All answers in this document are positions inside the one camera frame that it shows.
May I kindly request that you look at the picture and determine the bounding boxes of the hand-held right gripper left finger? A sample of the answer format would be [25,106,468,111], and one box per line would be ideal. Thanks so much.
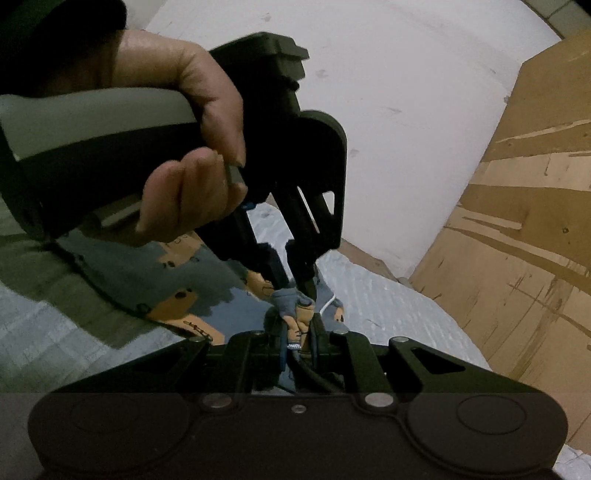
[48,322,288,411]

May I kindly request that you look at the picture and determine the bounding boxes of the blue pants with orange print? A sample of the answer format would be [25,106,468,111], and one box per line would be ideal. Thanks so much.
[60,203,347,394]

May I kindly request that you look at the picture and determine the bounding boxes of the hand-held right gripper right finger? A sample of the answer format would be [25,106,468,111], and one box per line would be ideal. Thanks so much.
[310,318,542,409]

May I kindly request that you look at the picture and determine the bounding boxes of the wooden bed frame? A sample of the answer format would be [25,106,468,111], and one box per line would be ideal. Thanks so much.
[336,239,413,283]

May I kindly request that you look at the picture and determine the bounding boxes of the person's left forearm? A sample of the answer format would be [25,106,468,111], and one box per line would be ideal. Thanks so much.
[0,0,129,99]

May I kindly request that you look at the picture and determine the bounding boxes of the person's left hand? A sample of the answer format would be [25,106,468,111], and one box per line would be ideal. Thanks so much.
[99,30,247,236]

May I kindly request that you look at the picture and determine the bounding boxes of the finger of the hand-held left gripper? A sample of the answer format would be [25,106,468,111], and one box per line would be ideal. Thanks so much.
[216,205,291,292]
[271,185,343,300]

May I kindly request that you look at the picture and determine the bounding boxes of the plywood board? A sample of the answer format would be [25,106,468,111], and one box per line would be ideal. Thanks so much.
[409,28,591,457]

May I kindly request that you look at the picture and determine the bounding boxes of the light blue striped blanket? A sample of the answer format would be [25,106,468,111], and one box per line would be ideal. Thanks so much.
[0,203,591,480]

